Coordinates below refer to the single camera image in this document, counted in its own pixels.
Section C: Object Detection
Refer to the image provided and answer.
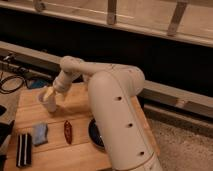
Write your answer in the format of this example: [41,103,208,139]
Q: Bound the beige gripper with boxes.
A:
[43,77,71,101]

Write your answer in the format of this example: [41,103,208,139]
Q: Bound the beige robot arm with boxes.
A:
[42,56,163,171]

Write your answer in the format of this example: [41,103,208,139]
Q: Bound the black ceramic bowl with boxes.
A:
[88,119,104,149]

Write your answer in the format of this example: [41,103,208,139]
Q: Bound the blue object behind table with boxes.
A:
[28,78,48,89]

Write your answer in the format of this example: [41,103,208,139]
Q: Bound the red chili pepper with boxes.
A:
[64,120,72,144]

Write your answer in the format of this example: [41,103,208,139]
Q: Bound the blue grey cloth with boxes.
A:
[33,123,48,146]

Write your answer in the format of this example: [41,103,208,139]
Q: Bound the wooden table board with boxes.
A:
[4,83,158,171]

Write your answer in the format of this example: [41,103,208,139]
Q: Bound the black white striped block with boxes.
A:
[16,133,32,168]

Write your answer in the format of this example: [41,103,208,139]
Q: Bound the black object at left edge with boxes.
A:
[0,104,16,171]

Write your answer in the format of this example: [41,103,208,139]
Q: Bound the black cable coil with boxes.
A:
[0,64,31,95]

